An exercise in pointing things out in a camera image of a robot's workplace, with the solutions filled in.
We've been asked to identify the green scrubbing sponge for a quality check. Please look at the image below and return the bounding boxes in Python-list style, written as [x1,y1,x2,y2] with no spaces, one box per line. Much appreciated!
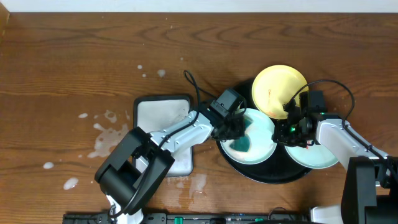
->
[229,118,252,152]

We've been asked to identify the mint green plate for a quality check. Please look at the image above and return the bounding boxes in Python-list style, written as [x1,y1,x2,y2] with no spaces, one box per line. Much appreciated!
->
[285,144,339,169]

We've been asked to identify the light blue plate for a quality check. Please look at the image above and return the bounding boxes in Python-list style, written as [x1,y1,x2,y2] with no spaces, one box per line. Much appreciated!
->
[221,108,277,165]

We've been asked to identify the yellow plate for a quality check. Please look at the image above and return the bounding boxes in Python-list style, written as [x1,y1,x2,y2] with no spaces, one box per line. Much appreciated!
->
[251,65,307,119]

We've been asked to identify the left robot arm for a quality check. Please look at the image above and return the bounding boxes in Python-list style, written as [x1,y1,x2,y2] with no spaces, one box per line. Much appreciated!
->
[95,106,245,223]

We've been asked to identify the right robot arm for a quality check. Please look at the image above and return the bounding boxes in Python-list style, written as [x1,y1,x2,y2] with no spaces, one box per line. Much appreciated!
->
[272,102,397,223]

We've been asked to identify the black round tray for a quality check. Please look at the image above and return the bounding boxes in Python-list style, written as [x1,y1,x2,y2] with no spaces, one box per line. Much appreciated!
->
[215,78,315,185]

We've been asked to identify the black rectangular soap tray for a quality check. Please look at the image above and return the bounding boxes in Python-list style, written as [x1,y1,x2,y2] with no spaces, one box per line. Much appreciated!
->
[133,95,193,177]

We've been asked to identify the left black cable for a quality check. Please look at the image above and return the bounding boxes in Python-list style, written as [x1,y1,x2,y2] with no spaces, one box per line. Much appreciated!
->
[108,70,218,218]

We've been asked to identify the black cable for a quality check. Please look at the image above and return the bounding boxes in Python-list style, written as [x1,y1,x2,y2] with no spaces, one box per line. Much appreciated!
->
[287,79,398,194]
[108,70,218,218]

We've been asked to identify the right black cable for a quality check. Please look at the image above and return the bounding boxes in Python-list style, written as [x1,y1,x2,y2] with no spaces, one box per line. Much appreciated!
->
[287,79,398,194]

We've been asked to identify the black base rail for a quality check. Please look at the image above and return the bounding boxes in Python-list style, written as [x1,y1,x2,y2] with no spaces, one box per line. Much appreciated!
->
[62,213,310,224]

